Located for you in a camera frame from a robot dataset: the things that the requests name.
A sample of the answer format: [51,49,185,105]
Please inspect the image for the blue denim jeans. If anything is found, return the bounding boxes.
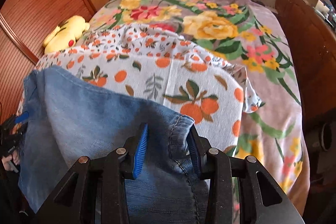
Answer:
[19,66,209,223]

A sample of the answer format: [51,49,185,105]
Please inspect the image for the person left hand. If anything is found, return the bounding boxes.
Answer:
[2,150,20,173]

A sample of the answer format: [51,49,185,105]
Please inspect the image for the yellow plush toy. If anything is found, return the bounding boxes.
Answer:
[43,15,90,54]

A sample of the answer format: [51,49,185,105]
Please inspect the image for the orange print white bedsheet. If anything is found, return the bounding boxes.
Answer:
[15,23,263,159]

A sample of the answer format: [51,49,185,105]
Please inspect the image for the floral pink blanket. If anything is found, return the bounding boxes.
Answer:
[89,0,310,213]

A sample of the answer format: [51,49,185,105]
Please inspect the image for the wooden side cabinet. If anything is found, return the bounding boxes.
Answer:
[275,0,335,121]

